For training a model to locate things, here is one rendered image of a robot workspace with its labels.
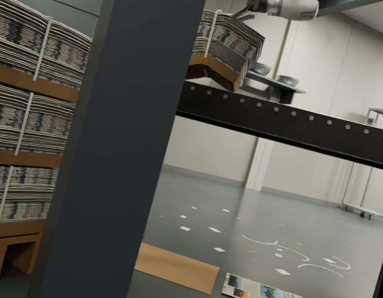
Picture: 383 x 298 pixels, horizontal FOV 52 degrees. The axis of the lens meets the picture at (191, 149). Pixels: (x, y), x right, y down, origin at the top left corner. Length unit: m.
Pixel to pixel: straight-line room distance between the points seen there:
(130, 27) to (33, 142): 0.57
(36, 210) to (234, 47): 0.97
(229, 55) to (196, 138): 4.42
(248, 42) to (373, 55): 6.56
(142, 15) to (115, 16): 0.06
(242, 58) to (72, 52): 0.68
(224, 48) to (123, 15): 0.81
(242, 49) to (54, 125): 0.80
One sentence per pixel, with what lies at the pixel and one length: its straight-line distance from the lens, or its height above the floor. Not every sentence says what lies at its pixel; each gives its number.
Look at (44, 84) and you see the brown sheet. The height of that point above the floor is 0.63.
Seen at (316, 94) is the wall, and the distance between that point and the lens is 7.21.
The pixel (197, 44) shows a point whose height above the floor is 0.97.
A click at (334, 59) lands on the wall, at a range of 7.47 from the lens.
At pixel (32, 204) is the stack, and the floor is 0.25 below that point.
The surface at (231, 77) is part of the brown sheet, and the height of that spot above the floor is 0.87.
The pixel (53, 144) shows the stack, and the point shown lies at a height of 0.45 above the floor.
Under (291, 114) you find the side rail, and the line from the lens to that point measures 1.48.
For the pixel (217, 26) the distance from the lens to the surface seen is 1.68.
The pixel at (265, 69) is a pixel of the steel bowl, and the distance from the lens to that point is 5.97.
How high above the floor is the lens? 0.60
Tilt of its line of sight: 2 degrees down
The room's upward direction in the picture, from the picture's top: 15 degrees clockwise
